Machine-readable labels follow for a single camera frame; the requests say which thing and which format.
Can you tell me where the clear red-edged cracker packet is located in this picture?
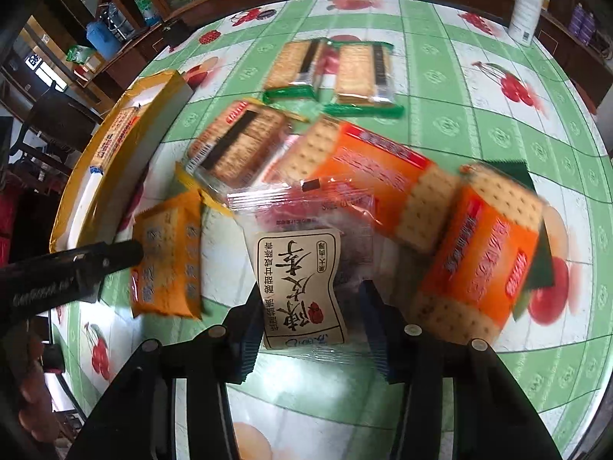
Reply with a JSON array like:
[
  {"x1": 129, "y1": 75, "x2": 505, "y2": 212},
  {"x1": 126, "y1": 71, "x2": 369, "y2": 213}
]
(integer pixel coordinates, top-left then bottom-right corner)
[{"x1": 184, "y1": 98, "x2": 308, "y2": 189}]

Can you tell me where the dark wooden chair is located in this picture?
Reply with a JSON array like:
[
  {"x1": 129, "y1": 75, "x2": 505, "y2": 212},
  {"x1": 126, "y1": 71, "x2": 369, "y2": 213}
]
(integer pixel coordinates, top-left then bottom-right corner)
[{"x1": 8, "y1": 80, "x2": 104, "y2": 179}]

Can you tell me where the clear packet with beige label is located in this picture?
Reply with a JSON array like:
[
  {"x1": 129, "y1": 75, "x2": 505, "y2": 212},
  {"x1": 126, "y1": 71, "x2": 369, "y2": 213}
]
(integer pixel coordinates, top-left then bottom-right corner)
[{"x1": 227, "y1": 186, "x2": 380, "y2": 361}]

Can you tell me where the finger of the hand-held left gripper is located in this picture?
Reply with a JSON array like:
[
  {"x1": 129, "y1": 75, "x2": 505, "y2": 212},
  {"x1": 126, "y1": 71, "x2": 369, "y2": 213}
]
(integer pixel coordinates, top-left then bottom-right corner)
[{"x1": 72, "y1": 241, "x2": 145, "y2": 283}]

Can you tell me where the orange cracker packet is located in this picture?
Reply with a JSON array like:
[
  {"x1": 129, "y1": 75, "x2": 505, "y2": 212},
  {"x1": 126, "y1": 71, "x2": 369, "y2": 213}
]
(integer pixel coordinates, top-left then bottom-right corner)
[
  {"x1": 411, "y1": 163, "x2": 547, "y2": 347},
  {"x1": 287, "y1": 116, "x2": 463, "y2": 256}
]

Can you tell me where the green plastic bag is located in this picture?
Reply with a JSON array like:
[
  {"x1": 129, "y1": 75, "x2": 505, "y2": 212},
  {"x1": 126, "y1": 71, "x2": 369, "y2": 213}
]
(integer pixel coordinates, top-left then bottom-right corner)
[{"x1": 66, "y1": 44, "x2": 97, "y2": 66}]

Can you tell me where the white plastic bottle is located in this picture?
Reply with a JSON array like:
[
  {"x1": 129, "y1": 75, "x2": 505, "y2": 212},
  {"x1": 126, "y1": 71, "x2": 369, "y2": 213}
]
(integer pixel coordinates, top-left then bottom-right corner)
[{"x1": 508, "y1": 0, "x2": 552, "y2": 48}]

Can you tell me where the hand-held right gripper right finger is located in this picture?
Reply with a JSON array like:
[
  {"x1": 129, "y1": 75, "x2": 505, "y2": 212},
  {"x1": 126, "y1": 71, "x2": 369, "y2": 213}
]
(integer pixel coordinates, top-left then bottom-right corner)
[{"x1": 358, "y1": 279, "x2": 562, "y2": 460}]

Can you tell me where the clear green-edged cracker packet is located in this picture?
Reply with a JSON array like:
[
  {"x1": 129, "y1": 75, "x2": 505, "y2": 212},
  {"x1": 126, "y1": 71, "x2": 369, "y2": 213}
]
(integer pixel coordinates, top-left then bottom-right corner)
[
  {"x1": 262, "y1": 37, "x2": 336, "y2": 104},
  {"x1": 326, "y1": 39, "x2": 406, "y2": 120}
]

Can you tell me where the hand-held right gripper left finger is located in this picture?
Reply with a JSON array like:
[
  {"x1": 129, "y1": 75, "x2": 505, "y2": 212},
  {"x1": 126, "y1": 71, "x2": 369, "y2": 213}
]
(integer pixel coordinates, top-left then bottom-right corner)
[{"x1": 67, "y1": 291, "x2": 269, "y2": 460}]

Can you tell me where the person's left hand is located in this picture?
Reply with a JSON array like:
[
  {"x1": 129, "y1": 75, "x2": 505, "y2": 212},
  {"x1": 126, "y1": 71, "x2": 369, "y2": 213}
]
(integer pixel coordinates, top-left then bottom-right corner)
[{"x1": 13, "y1": 333, "x2": 54, "y2": 444}]

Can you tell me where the yellow snack packet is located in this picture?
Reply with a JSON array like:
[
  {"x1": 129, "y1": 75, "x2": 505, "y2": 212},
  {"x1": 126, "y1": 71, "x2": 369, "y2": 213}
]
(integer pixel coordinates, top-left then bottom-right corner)
[
  {"x1": 173, "y1": 162, "x2": 236, "y2": 219},
  {"x1": 130, "y1": 191, "x2": 205, "y2": 320}
]

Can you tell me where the green checked fruit tablecloth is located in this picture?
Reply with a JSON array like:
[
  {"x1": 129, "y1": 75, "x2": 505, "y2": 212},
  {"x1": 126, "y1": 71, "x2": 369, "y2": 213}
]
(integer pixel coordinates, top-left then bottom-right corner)
[{"x1": 50, "y1": 0, "x2": 613, "y2": 460}]

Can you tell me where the large yellow snack bag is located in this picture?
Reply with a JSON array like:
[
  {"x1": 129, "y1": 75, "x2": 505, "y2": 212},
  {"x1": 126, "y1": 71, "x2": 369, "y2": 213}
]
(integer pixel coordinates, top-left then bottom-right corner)
[{"x1": 50, "y1": 69, "x2": 195, "y2": 253}]

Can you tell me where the small black box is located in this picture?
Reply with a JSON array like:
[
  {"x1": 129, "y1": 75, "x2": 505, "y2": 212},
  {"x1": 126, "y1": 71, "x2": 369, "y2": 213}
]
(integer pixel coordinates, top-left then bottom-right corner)
[{"x1": 162, "y1": 18, "x2": 203, "y2": 53}]

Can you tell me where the blue plastic container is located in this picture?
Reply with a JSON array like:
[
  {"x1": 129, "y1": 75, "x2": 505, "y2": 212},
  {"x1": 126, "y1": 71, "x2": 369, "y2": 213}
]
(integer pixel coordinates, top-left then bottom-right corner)
[{"x1": 86, "y1": 20, "x2": 123, "y2": 58}]

